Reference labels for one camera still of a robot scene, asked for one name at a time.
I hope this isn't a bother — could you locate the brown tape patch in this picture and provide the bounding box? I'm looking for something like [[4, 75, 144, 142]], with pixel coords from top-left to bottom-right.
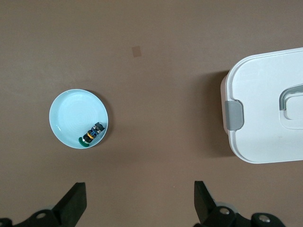
[[132, 45, 143, 58]]

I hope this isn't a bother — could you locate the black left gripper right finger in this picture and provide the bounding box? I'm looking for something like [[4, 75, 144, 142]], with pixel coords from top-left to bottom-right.
[[194, 181, 285, 227]]

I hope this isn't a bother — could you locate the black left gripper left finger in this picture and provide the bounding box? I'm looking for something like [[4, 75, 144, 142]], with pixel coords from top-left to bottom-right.
[[0, 182, 87, 227]]

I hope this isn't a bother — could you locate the white lidded storage box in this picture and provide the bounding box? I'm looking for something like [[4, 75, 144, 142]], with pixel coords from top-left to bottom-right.
[[220, 46, 303, 164]]

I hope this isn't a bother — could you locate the light blue round plate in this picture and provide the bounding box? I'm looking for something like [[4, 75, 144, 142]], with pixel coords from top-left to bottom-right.
[[49, 88, 109, 150]]

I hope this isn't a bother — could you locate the green push-button switch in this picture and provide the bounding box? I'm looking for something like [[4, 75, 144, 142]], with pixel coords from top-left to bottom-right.
[[78, 122, 106, 148]]

